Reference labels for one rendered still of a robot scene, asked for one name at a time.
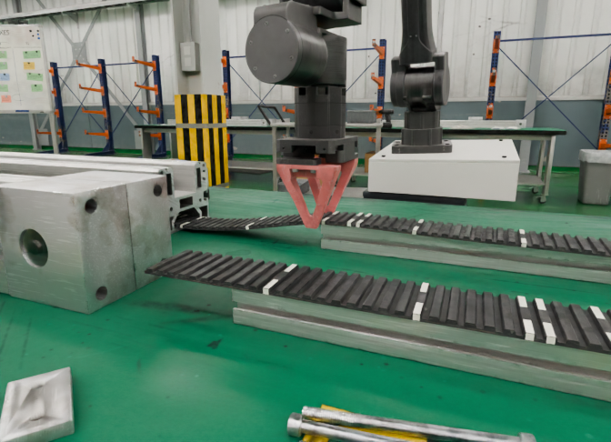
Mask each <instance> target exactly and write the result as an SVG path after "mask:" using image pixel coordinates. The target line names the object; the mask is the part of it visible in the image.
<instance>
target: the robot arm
mask: <svg viewBox="0 0 611 442"><path fill-rule="evenodd" d="M366 1H367V0H279V3H277V4H272V5H262V6H258V7H256V8H255V11H254V26H253V27H252V29H251V31H250V32H249V35H248V37H247V39H246V43H245V59H246V62H247V65H248V68H249V70H250V71H251V73H252V74H253V75H254V77H255V78H257V79H258V80H259V81H261V82H264V83H267V84H274V85H289V86H297V87H296V88H295V136H294V137H287V138H279V139H276V152H283V157H278V158H277V159H276V170H277V172H278V174H279V175H280V177H281V179H282V181H283V182H284V184H285V187H286V189H287V190H288V192H289V194H290V196H291V197H292V198H293V200H294V202H295V206H296V208H297V210H298V212H299V215H300V216H301V218H302V220H303V223H304V225H305V227H306V228H314V229H317V228H318V227H319V224H320V222H321V220H322V217H323V215H324V213H327V212H331V211H332V212H333V213H334V212H335V211H336V208H337V205H338V203H339V201H340V199H341V196H342V194H343V193H344V191H345V189H346V186H347V184H348V182H349V180H350V178H351V176H352V174H353V173H354V171H355V169H356V165H357V163H358V153H355V147H357V145H358V136H346V88H345V87H346V57H347V38H346V37H343V36H341V35H337V34H334V33H332V32H329V31H327V30H326V29H333V28H339V27H347V26H353V25H361V24H362V6H366ZM401 12H402V43H401V49H400V54H399V56H394V57H393V58H392V59H391V72H392V74H391V77H390V99H391V102H392V105H393V106H394V107H398V106H399V107H408V109H409V111H407V112H405V115H404V127H402V129H401V141H394V142H393V144H392V154H441V153H452V149H453V144H452V142H451V140H442V138H443V127H442V126H441V125H440V113H441V110H440V109H441V105H446V104H447V101H448V97H449V90H450V71H449V66H448V52H439V53H438V52H437V50H436V44H435V40H434V35H433V27H432V0H401ZM431 62H435V65H424V66H412V67H411V65H413V64H425V63H431ZM315 155H318V156H315ZM340 171H341V172H342V174H341V176H340V178H339V180H338V183H337V185H336V189H335V191H334V193H333V195H332V198H331V200H330V202H329V205H327V204H328V201H329V198H330V196H331V194H332V192H333V189H334V186H335V184H336V180H337V178H338V176H339V173H340ZM296 177H307V179H308V182H309V185H310V187H311V190H312V193H313V196H314V199H315V201H316V208H315V211H314V213H313V215H312V216H311V215H310V214H309V211H308V209H307V206H306V202H305V200H304V198H303V195H302V193H301V190H300V187H299V185H298V183H297V181H296ZM319 179H321V180H322V182H323V183H322V186H321V185H320V180H319Z"/></svg>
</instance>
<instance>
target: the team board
mask: <svg viewBox="0 0 611 442"><path fill-rule="evenodd" d="M54 112H55V111H54V105H53V97H52V91H51V84H50V77H49V70H48V63H47V57H46V50H45V37H44V30H43V26H42V25H39V24H33V25H0V114H49V120H50V126H51V133H52V139H53V147H54V153H55V155H59V148H58V142H57V134H56V128H55V115H54Z"/></svg>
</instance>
